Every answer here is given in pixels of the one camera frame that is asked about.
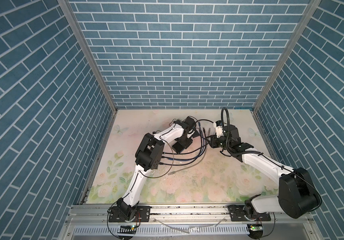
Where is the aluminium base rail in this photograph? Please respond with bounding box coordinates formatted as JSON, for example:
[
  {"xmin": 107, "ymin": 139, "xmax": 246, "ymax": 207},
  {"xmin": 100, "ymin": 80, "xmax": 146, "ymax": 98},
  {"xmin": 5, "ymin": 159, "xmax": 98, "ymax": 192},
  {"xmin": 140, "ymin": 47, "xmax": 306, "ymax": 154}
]
[{"xmin": 59, "ymin": 203, "xmax": 322, "ymax": 240}]

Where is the black ethernet cable gold plug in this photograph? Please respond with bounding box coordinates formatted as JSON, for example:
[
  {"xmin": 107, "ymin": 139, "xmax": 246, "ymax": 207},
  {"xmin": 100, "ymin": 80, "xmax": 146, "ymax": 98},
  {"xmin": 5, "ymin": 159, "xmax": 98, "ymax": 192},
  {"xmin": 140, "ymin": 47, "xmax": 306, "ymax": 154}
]
[{"xmin": 154, "ymin": 116, "xmax": 209, "ymax": 167}]

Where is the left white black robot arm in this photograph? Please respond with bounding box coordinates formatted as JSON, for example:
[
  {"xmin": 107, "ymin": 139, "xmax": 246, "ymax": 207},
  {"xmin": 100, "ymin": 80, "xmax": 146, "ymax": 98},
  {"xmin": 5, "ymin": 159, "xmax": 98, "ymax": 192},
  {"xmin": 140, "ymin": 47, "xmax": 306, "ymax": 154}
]
[{"xmin": 116, "ymin": 117, "xmax": 196, "ymax": 222}]

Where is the blue ethernet cable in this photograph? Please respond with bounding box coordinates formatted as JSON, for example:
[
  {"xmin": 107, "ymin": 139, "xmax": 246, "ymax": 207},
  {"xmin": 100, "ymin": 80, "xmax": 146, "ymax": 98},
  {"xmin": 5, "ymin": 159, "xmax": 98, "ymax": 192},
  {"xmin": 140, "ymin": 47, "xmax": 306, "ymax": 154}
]
[{"xmin": 161, "ymin": 127, "xmax": 209, "ymax": 162}]

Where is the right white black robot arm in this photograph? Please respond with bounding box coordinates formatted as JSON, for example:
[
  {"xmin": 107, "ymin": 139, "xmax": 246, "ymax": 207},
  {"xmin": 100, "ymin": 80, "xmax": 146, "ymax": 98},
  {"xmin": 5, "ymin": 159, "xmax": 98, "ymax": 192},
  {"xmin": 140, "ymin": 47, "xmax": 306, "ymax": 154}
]
[{"xmin": 209, "ymin": 121, "xmax": 322, "ymax": 221}]

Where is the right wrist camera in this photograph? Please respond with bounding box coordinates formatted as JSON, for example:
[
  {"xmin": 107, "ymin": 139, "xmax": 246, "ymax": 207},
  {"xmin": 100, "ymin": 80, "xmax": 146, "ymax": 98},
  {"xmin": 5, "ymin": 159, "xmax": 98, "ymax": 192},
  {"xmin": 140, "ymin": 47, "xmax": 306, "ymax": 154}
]
[{"xmin": 214, "ymin": 120, "xmax": 224, "ymax": 138}]

